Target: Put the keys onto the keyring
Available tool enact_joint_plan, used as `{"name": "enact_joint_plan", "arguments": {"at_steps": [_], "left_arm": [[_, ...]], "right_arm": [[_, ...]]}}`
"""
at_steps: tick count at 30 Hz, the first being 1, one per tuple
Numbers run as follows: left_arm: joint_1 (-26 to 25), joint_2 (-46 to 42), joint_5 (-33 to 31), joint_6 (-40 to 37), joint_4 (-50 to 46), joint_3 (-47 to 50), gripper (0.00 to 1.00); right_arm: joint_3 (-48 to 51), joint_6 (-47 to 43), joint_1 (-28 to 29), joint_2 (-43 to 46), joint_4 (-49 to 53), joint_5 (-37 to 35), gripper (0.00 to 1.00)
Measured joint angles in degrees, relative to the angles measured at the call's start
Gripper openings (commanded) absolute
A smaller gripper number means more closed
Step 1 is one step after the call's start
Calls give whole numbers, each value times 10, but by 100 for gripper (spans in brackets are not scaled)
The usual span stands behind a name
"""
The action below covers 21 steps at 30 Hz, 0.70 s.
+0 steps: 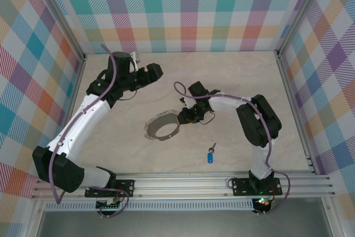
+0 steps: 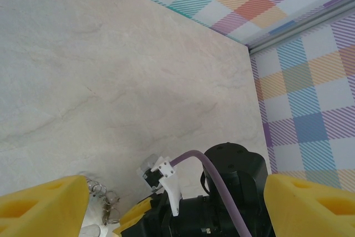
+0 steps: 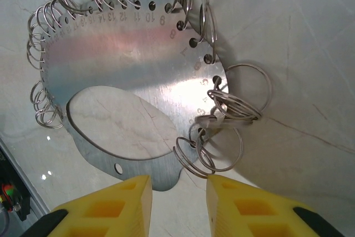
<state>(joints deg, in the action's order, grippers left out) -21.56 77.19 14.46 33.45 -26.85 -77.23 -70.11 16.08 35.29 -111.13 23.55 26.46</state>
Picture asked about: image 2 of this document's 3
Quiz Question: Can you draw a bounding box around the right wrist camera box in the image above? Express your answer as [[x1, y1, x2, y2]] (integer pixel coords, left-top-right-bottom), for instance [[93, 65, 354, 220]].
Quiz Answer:
[[136, 155, 182, 218]]

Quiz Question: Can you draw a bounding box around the aluminium frame post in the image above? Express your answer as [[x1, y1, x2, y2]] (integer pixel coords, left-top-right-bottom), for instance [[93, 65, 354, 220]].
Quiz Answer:
[[248, 0, 355, 54]]

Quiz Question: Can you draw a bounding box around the metal plate with key rings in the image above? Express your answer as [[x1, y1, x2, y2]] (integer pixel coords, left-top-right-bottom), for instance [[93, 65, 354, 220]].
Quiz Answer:
[[80, 177, 122, 237]]

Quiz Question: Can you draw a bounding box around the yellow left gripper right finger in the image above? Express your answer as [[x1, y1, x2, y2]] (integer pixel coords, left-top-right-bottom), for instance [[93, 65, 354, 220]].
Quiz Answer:
[[263, 174, 355, 237]]

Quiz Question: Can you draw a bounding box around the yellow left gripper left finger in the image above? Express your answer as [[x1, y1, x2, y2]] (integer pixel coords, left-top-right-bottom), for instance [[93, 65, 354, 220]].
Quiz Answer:
[[0, 174, 90, 237]]

